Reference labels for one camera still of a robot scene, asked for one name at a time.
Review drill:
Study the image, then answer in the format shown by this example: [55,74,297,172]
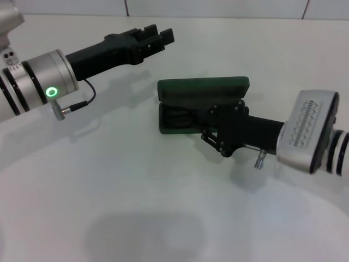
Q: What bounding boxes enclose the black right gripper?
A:
[190,99,285,159]

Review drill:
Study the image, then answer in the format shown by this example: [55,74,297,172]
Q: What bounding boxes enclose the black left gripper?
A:
[65,23,176,81]

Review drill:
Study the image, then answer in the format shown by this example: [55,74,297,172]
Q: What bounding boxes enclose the black glasses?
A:
[163,107,197,129]

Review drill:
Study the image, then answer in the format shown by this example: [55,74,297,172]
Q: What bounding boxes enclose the green glasses case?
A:
[157,75,250,136]

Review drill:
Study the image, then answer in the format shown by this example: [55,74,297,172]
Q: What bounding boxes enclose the right arm cable connector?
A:
[253,148,269,170]

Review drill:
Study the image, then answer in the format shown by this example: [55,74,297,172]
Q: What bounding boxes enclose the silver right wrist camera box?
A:
[276,90,340,175]

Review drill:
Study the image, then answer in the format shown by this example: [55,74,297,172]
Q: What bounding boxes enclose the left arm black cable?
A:
[51,79,97,122]

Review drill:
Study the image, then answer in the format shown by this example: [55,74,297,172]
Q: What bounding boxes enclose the grey bracket with two holes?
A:
[0,46,20,69]

